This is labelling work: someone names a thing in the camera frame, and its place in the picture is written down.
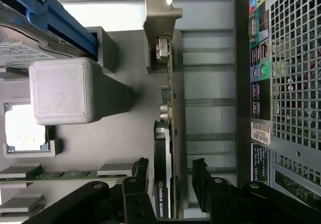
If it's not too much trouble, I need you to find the grey 3D-printed part rack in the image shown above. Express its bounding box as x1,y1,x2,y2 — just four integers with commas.
0,27,189,224

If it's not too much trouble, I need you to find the green RAM stick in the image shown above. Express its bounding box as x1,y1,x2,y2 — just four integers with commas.
0,170,128,184

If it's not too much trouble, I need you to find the CPU with metal lid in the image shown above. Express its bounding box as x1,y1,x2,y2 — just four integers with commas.
5,103,49,152

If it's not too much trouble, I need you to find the grey metal PC case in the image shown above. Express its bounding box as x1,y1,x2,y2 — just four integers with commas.
233,0,321,224

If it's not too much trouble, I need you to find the hard disk with blue carrier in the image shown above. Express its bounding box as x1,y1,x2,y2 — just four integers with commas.
0,0,99,69

